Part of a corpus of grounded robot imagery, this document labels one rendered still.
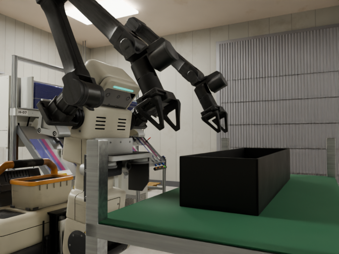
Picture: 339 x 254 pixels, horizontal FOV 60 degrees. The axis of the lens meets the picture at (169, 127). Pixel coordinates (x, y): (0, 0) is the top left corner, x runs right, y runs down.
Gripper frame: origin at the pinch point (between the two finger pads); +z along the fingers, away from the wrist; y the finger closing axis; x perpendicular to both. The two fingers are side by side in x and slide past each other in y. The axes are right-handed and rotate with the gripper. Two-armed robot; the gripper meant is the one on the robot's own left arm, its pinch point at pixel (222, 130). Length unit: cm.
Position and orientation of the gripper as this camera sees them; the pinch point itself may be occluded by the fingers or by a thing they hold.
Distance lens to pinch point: 115.1
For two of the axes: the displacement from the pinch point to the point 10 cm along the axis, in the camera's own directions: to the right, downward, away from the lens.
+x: -7.8, 4.7, 4.1
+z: 4.1, 8.8, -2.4
